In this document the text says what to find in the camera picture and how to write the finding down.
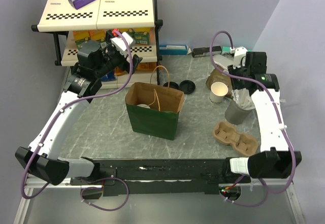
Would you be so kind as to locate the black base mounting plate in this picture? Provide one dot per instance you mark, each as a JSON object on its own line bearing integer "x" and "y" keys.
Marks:
{"x": 159, "y": 176}

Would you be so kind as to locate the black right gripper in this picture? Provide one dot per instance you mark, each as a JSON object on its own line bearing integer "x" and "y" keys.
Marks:
{"x": 235, "y": 84}

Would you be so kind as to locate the beige three-tier shelf rack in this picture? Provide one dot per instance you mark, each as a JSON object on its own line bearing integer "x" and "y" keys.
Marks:
{"x": 60, "y": 19}

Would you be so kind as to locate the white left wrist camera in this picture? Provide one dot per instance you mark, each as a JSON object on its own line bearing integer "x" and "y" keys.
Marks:
{"x": 122, "y": 41}

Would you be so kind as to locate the brown pulp cup carrier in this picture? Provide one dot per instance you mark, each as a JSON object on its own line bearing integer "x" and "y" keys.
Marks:
{"x": 242, "y": 143}

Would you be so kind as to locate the green yellow carton far left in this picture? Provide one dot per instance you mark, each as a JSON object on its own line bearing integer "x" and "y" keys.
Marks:
{"x": 81, "y": 36}

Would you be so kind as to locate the black cup lid stack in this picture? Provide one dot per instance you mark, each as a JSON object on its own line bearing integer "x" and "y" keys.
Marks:
{"x": 171, "y": 84}

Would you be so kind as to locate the white paper coffee cup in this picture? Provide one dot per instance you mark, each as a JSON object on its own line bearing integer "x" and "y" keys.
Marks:
{"x": 144, "y": 106}

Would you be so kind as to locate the white plastic cup lid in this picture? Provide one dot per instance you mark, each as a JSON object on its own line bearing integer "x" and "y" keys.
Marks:
{"x": 144, "y": 106}

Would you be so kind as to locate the brown kraft coffee pouch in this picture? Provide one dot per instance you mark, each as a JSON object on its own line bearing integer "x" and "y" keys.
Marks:
{"x": 217, "y": 76}

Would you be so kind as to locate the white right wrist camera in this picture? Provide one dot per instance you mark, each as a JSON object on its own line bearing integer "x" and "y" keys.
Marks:
{"x": 237, "y": 60}

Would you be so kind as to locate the brown green paper bag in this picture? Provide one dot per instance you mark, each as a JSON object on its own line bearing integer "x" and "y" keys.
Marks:
{"x": 154, "y": 109}

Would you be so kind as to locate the white oval pouch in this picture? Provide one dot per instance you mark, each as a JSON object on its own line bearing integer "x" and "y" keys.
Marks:
{"x": 223, "y": 61}

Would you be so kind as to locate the blue flat box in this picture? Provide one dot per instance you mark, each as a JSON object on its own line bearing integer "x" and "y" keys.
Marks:
{"x": 174, "y": 50}

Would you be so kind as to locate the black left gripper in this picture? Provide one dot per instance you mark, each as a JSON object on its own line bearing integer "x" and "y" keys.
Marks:
{"x": 123, "y": 59}

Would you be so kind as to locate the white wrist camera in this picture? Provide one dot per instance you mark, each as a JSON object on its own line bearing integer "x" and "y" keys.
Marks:
{"x": 237, "y": 60}
{"x": 122, "y": 41}

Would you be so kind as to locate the aluminium rail frame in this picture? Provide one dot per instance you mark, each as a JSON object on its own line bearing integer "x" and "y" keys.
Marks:
{"x": 75, "y": 201}

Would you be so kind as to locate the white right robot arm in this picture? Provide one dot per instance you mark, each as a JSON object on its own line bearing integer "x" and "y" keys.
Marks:
{"x": 277, "y": 159}

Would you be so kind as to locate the orange snack bag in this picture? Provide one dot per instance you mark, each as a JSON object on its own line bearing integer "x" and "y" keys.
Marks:
{"x": 143, "y": 67}

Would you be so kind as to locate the teal flat box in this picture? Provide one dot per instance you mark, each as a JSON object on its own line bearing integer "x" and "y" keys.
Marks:
{"x": 228, "y": 51}

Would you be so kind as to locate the metal straw holder cup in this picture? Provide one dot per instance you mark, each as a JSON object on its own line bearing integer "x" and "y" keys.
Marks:
{"x": 235, "y": 114}

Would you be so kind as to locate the black flat box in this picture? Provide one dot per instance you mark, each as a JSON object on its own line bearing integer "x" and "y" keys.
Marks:
{"x": 205, "y": 51}

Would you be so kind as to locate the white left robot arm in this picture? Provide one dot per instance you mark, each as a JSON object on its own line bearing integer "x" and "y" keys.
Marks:
{"x": 41, "y": 158}

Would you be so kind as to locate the blue snack bag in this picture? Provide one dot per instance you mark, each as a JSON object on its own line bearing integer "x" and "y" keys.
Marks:
{"x": 109, "y": 77}

